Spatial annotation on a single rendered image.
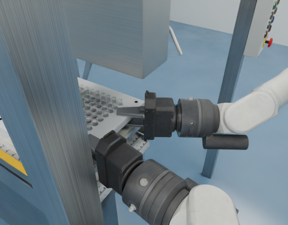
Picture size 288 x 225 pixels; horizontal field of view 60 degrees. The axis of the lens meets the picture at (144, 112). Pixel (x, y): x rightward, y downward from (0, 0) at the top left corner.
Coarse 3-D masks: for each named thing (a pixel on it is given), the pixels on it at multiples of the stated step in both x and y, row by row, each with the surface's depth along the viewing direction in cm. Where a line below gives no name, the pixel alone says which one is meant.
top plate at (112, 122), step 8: (80, 80) 67; (96, 88) 64; (104, 88) 64; (112, 96) 61; (120, 96) 61; (128, 96) 61; (128, 104) 58; (136, 104) 58; (0, 120) 54; (104, 120) 53; (112, 120) 53; (120, 120) 53; (128, 120) 55; (0, 128) 52; (96, 128) 51; (104, 128) 51; (112, 128) 51; (120, 128) 53; (8, 136) 52; (96, 136) 49
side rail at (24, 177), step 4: (0, 160) 57; (4, 164) 57; (8, 164) 55; (8, 168) 57; (12, 168) 55; (16, 172) 55; (20, 172) 54; (20, 176) 55; (24, 176) 54; (28, 180) 54
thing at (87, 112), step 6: (84, 96) 59; (90, 96) 59; (96, 96) 59; (84, 102) 57; (90, 102) 57; (96, 102) 57; (102, 102) 58; (108, 102) 58; (84, 108) 55; (90, 108) 56; (102, 108) 56; (84, 114) 54; (90, 114) 55; (96, 114) 54; (90, 120) 53
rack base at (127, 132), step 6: (126, 126) 59; (120, 132) 57; (126, 132) 57; (132, 132) 59; (0, 138) 56; (126, 138) 57; (6, 144) 55; (12, 144) 54; (12, 150) 56; (96, 168) 50
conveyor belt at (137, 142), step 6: (132, 138) 66; (138, 138) 66; (0, 144) 64; (132, 144) 64; (138, 144) 65; (144, 144) 66; (6, 150) 63; (138, 150) 64; (144, 150) 66; (12, 156) 61; (18, 156) 61; (96, 174) 57; (102, 186) 55; (102, 192) 54; (108, 192) 56; (102, 198) 54
